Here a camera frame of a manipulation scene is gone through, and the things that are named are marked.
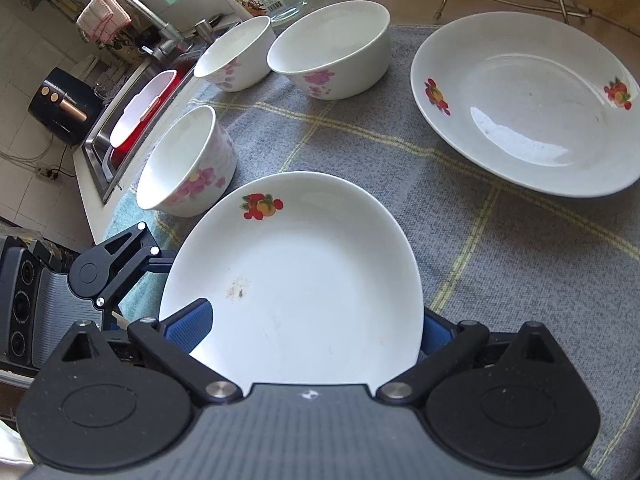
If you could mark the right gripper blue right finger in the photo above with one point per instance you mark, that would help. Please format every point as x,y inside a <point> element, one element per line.
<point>437,332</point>

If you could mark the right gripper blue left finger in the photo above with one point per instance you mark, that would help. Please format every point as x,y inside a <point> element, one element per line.
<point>188,327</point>

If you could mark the white plate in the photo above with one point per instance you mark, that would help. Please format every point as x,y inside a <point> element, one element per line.
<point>534,101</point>
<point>312,282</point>

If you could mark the white floral bowl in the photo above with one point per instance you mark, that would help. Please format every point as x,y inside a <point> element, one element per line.
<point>335,52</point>
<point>190,168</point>
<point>238,59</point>

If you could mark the grey checked dish towel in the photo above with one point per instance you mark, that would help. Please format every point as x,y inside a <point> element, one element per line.
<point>487,250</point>

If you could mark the white floral bowl front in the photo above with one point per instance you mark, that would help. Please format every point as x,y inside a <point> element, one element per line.
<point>190,168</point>

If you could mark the black air fryer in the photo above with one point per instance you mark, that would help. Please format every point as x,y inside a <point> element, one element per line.
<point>66,106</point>

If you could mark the red basin in sink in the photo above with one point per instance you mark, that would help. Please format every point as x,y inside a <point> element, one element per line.
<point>139,112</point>

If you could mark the steel sink faucet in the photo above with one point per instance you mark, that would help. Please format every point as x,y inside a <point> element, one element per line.
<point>170,41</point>

